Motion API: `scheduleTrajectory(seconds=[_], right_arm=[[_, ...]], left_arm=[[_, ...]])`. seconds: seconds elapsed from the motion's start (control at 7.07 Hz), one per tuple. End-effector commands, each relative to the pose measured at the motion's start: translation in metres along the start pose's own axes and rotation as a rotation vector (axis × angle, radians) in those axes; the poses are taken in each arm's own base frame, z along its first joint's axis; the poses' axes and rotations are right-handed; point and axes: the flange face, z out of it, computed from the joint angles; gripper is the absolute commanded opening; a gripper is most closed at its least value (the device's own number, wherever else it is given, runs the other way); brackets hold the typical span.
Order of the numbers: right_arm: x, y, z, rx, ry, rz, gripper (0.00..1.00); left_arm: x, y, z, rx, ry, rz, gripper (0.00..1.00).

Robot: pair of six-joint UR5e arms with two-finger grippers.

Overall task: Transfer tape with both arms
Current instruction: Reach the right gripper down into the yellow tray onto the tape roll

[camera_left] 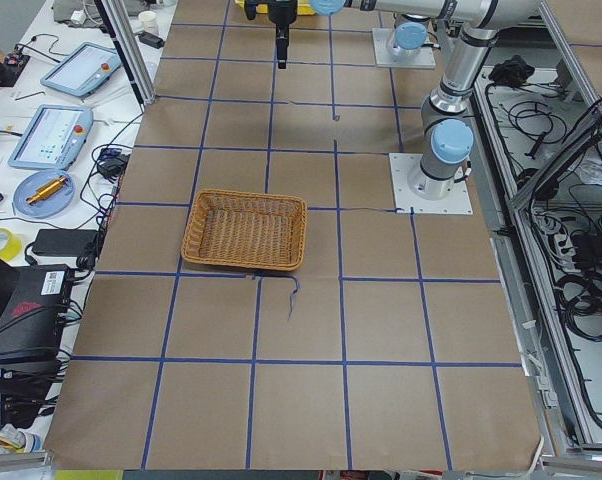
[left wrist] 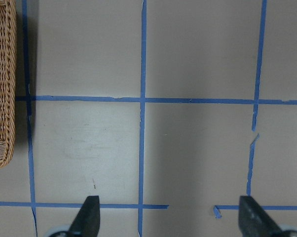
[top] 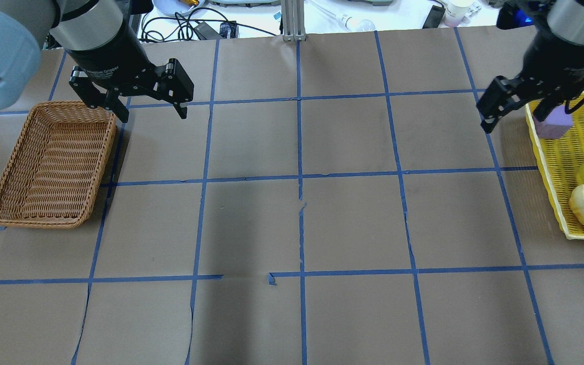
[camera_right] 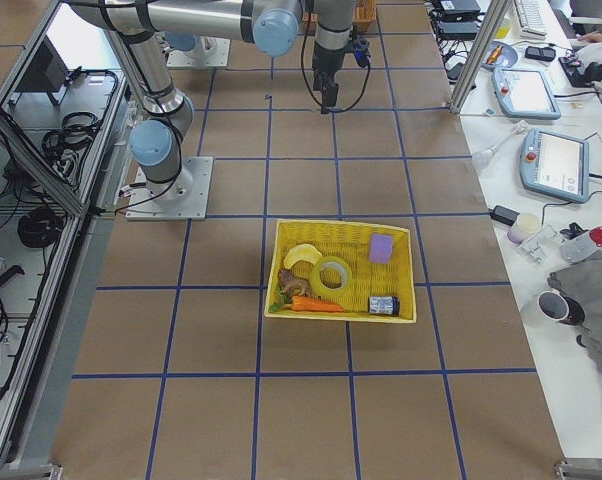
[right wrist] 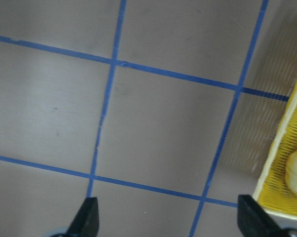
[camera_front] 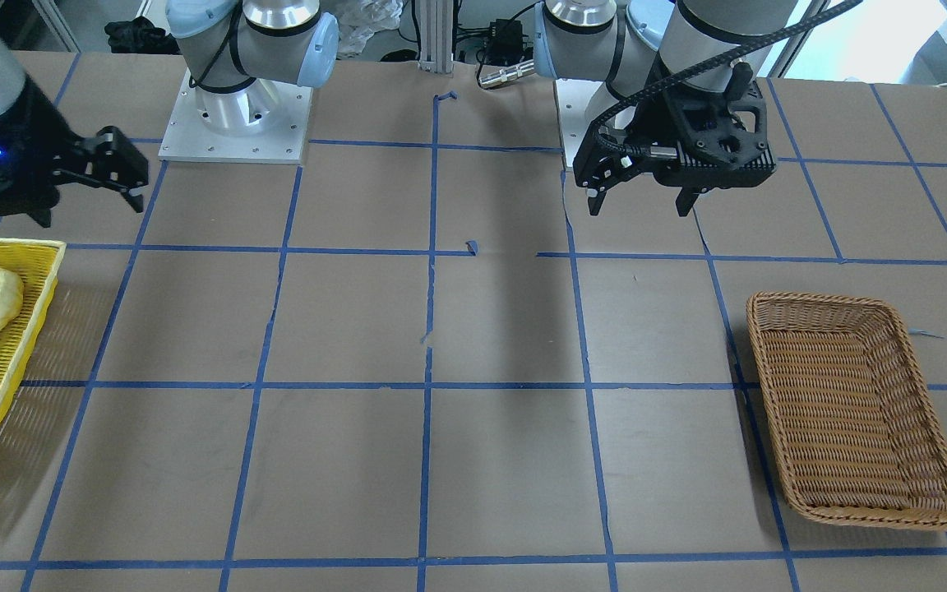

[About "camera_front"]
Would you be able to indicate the black glove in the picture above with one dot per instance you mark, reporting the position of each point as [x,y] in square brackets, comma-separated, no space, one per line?
[139,36]

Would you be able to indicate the aluminium frame post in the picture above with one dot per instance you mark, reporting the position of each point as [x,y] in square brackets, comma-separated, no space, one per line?
[437,28]

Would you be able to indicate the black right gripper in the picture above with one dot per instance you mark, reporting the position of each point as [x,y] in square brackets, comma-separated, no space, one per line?
[32,150]

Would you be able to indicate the brown wicker basket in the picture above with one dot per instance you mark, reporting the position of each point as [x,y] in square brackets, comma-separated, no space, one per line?
[855,435]

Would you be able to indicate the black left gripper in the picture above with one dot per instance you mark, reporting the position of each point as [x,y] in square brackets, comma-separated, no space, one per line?
[636,130]

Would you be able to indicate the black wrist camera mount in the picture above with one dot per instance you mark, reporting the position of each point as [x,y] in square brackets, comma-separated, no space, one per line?
[721,135]

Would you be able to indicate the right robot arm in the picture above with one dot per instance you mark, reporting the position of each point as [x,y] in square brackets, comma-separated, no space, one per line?
[235,52]

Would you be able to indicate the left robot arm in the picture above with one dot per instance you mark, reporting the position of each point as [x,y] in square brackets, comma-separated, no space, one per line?
[626,46]

